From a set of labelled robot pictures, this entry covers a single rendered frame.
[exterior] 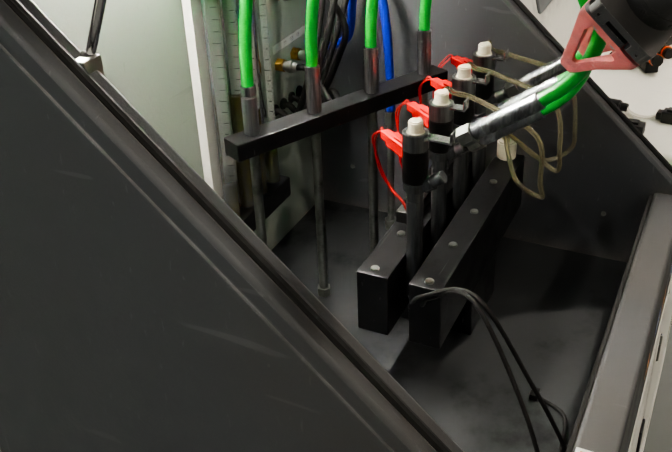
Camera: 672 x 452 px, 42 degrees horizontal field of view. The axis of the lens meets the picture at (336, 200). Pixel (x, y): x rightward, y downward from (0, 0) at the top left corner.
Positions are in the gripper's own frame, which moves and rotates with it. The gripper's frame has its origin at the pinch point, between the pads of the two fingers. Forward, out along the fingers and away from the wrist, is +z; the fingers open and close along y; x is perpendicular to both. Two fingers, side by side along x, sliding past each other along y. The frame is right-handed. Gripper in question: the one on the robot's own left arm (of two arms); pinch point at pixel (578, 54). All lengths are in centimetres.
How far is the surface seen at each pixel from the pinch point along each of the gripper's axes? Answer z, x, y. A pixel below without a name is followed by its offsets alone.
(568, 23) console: 41, 2, -55
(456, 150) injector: 21.8, 0.6, -0.5
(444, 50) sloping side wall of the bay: 33.5, -8.6, -21.5
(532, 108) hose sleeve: 5.5, 1.1, 3.3
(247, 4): 20.8, -26.2, 7.9
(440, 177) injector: 18.3, 0.9, 6.7
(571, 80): 1.1, 1.3, 1.7
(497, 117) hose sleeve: 8.8, -0.3, 4.2
